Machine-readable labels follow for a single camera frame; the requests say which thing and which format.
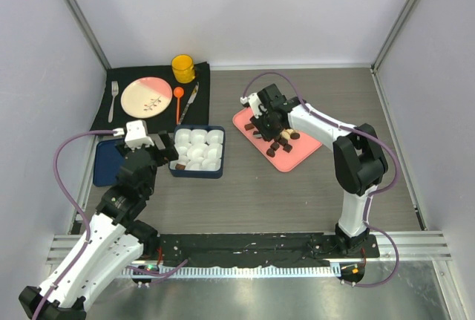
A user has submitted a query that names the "brown rectangular chocolate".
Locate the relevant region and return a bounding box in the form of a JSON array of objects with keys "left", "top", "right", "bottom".
[{"left": 175, "top": 163, "right": 186, "bottom": 170}]

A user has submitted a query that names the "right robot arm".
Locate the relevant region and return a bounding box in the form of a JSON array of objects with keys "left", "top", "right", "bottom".
[{"left": 240, "top": 84, "right": 388, "bottom": 257}]

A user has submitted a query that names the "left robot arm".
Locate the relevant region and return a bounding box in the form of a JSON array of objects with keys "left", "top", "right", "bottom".
[{"left": 19, "top": 125, "right": 178, "bottom": 319}]

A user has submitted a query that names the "dark blue chocolate box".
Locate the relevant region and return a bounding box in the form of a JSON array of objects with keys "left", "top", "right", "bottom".
[{"left": 168, "top": 125, "right": 226, "bottom": 179}]

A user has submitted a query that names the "dark blue box lid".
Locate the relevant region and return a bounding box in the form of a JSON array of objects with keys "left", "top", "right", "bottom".
[{"left": 93, "top": 139, "right": 124, "bottom": 187}]

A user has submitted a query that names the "pink plastic tray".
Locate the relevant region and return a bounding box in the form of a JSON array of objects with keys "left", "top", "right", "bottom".
[{"left": 232, "top": 108, "right": 323, "bottom": 172}]

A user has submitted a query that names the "pink and cream plate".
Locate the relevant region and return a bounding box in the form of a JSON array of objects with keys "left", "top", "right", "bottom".
[{"left": 120, "top": 77, "right": 173, "bottom": 119}]

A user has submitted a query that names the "black cloth placemat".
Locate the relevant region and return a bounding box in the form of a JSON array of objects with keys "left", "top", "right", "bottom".
[{"left": 91, "top": 62, "right": 211, "bottom": 134}]

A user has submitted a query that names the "orange plastic spoon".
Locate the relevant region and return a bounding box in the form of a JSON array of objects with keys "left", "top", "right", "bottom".
[{"left": 173, "top": 86, "right": 185, "bottom": 125}]

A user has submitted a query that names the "steak knife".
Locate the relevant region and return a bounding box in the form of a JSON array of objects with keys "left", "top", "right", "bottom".
[{"left": 178, "top": 82, "right": 200, "bottom": 125}]

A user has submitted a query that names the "silver fork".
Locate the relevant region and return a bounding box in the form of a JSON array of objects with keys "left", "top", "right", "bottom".
[{"left": 108, "top": 81, "right": 119, "bottom": 123}]

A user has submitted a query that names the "yellow mug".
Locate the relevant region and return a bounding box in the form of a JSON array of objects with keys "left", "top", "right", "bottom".
[{"left": 171, "top": 54, "right": 195, "bottom": 84}]

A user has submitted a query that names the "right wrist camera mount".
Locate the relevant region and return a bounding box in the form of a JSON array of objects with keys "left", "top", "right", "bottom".
[{"left": 240, "top": 93, "right": 267, "bottom": 119}]

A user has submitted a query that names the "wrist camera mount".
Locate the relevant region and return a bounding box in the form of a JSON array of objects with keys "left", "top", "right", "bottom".
[
  {"left": 240, "top": 93, "right": 267, "bottom": 119},
  {"left": 113, "top": 120, "right": 154, "bottom": 150}
]

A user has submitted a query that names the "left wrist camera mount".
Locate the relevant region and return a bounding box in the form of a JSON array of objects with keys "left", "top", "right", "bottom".
[{"left": 113, "top": 120, "right": 154, "bottom": 150}]

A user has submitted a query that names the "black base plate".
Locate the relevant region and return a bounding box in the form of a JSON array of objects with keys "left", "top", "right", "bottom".
[{"left": 160, "top": 232, "right": 380, "bottom": 268}]

